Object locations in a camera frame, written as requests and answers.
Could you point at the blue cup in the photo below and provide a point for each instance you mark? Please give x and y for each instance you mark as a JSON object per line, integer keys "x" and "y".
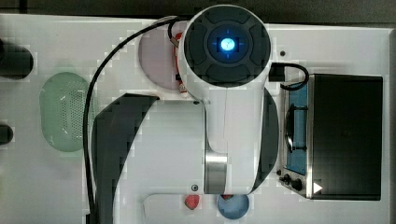
{"x": 234, "y": 208}

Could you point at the watermelon slice toy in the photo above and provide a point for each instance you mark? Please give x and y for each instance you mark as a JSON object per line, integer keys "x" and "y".
{"x": 226, "y": 197}

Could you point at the red plush strawberry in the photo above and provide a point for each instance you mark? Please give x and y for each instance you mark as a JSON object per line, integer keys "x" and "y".
{"x": 192, "y": 201}

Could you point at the black round container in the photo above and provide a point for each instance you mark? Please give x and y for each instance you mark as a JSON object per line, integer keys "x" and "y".
{"x": 6, "y": 134}

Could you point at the black pot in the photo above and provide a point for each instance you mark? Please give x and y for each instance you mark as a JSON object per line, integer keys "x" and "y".
{"x": 16, "y": 62}

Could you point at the green perforated colander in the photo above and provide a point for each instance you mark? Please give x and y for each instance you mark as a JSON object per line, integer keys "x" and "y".
{"x": 62, "y": 101}

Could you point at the lilac round plate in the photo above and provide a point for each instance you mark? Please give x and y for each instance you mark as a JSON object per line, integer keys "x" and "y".
{"x": 156, "y": 58}

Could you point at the black toaster oven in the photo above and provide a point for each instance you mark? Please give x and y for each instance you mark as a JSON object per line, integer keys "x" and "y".
{"x": 332, "y": 138}

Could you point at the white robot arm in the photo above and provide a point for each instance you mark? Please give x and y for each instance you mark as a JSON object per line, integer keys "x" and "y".
{"x": 212, "y": 143}

